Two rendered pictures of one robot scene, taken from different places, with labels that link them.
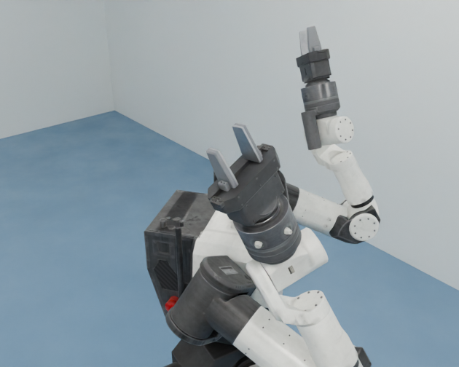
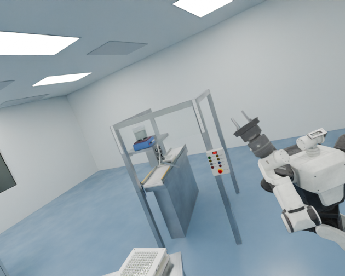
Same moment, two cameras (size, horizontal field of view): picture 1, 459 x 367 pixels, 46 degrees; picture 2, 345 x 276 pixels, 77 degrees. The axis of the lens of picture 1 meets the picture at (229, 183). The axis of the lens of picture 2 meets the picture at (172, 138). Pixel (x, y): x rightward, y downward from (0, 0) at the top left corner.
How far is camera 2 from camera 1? 0.81 m
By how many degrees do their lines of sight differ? 67
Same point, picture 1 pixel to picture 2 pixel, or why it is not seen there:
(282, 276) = (264, 164)
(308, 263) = (274, 161)
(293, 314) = (269, 179)
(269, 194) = (252, 133)
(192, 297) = not seen: hidden behind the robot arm
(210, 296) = not seen: hidden behind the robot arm
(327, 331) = (282, 190)
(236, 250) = (294, 163)
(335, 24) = not seen: outside the picture
